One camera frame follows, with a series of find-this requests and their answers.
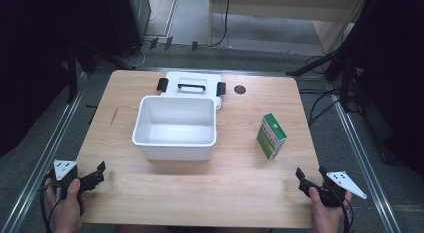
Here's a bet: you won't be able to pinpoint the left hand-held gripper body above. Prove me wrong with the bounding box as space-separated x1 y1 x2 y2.
52 158 83 201

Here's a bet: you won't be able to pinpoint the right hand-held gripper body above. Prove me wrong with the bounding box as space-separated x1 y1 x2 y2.
316 170 369 208

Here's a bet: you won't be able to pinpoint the person's right hand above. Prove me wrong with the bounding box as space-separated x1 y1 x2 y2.
307 186 354 233

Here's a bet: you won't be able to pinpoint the person's left hand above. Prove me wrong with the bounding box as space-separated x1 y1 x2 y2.
44 178 89 233

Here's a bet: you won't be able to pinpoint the green and white carton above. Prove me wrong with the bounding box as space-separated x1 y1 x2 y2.
256 112 288 161

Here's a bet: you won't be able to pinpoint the white plastic storage box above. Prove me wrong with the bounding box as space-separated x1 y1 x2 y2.
131 95 218 162

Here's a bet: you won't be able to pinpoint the black metal stand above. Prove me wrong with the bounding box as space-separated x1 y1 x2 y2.
285 47 363 113

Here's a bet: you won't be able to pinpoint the black tripod stand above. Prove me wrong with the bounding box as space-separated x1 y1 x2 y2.
63 37 136 105

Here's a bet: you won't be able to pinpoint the dark curtain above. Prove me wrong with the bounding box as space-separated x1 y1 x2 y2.
0 0 116 158
333 0 424 177

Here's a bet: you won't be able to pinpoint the black cabinet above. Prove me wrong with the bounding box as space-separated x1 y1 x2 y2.
105 0 152 59

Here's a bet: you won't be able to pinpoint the light wooden shelf unit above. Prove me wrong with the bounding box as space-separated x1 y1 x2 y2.
207 0 369 55

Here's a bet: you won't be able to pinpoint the metal floor rail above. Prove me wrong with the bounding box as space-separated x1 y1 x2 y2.
331 98 403 233
0 72 89 233

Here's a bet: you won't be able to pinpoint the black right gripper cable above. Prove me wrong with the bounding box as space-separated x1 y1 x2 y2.
339 196 355 233

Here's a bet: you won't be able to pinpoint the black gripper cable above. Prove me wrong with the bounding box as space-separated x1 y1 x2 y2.
339 196 355 233
38 171 62 233

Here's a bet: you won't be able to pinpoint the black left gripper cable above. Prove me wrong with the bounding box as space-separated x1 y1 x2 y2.
38 171 62 233

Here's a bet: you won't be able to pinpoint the black floor cables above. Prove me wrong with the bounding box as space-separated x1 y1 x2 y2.
297 54 363 128

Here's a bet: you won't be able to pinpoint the white lid with black handle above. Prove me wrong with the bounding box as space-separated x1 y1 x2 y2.
156 71 227 111

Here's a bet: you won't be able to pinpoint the black hanging cable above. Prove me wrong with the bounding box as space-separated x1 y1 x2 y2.
211 0 232 48

